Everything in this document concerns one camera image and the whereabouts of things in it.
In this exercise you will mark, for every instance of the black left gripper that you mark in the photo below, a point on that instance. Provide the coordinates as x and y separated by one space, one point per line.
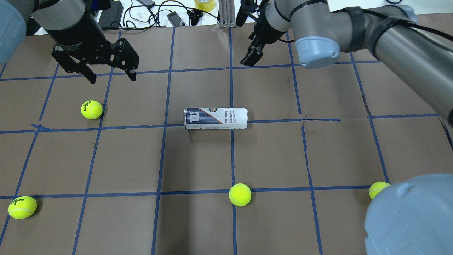
78 36

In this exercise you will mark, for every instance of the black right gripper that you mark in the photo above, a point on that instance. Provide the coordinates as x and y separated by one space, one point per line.
262 31

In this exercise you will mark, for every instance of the white tennis ball can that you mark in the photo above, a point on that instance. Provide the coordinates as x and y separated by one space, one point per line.
215 118

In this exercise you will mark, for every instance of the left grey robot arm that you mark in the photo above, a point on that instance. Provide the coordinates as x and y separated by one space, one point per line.
49 14

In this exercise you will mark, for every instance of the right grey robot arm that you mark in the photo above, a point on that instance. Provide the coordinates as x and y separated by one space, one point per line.
413 217

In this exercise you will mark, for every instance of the yellow tennis ball near right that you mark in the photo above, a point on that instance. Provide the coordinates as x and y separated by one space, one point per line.
91 109

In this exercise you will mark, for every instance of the yellow tennis ball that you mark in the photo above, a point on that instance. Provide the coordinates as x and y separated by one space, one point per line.
240 195
376 188
91 109
22 207

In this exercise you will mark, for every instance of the yellow tennis ball centre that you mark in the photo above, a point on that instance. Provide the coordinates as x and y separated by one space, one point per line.
240 195

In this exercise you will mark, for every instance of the yellow tennis ball far right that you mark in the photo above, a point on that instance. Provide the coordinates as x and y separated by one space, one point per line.
22 207

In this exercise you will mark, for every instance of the yellow tennis ball far left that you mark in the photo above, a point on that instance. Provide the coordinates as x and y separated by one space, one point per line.
376 188

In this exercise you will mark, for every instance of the yellow tape roll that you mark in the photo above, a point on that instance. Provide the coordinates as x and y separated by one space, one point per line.
205 5

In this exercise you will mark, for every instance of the aluminium frame post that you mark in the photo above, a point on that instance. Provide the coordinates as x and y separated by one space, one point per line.
227 15

